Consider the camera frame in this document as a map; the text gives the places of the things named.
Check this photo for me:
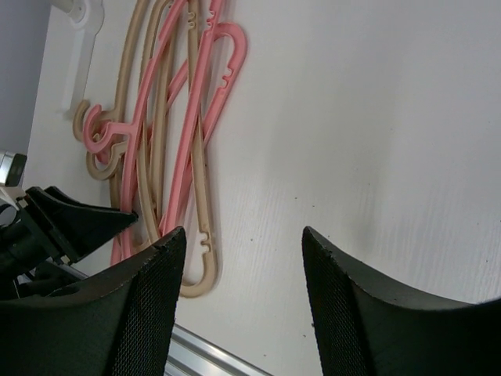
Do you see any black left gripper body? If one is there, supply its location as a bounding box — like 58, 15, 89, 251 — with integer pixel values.
1, 200, 81, 300

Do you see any beige thick hanger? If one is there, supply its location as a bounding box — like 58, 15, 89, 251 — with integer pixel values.
85, 0, 224, 299
73, 1, 171, 208

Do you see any beige inner thick hanger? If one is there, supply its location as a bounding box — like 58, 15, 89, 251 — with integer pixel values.
85, 0, 224, 299

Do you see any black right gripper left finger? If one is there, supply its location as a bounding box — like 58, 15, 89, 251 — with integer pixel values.
1, 226, 186, 375

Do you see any white left rack foot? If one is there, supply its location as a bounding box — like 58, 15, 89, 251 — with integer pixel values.
49, 0, 105, 120

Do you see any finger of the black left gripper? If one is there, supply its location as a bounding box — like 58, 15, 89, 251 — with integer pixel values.
27, 186, 138, 263

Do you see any pink thick hanger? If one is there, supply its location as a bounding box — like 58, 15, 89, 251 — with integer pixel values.
94, 1, 200, 245
93, 22, 248, 267

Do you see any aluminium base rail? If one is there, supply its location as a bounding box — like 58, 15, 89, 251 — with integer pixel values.
164, 324, 269, 376

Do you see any beige outer thick hanger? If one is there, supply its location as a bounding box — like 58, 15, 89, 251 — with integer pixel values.
73, 1, 171, 208

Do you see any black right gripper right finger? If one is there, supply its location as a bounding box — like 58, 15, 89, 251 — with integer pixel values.
301, 226, 500, 375

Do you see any pink lower thick hanger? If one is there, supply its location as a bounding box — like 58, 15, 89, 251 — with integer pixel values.
93, 22, 248, 267

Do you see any pink upper thick hanger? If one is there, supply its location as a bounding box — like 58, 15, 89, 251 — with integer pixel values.
94, 1, 200, 245

